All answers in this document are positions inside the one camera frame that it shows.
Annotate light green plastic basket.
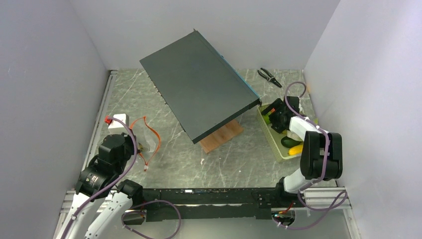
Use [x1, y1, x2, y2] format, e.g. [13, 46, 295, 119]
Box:
[257, 103, 301, 163]

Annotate dark green cucumber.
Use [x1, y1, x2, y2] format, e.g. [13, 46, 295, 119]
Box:
[281, 136, 303, 148]

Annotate clear zip top bag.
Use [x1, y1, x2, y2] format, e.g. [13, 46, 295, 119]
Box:
[129, 116, 161, 171]

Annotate green lime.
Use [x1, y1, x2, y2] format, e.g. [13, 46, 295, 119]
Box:
[262, 115, 271, 124]

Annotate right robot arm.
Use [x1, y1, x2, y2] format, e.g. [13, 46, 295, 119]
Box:
[260, 96, 343, 207]

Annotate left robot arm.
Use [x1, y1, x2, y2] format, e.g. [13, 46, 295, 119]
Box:
[57, 133, 143, 239]

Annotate white cauliflower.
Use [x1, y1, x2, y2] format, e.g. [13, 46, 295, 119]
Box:
[286, 130, 302, 141]

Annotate black pliers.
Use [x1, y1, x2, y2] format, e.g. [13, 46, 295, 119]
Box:
[257, 68, 282, 88]

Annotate yellow corn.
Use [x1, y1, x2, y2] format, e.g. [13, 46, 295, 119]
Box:
[288, 144, 303, 156]

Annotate wooden base board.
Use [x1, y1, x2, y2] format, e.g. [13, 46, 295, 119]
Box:
[199, 119, 244, 154]

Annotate dark grey network switch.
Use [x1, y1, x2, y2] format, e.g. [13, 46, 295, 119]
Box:
[139, 30, 262, 144]

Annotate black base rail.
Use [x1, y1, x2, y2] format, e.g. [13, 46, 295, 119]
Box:
[132, 184, 299, 222]

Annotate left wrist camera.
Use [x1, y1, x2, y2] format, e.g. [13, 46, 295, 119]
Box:
[105, 114, 129, 134]

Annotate aluminium frame profile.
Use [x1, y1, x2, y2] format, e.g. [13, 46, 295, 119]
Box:
[53, 70, 118, 239]

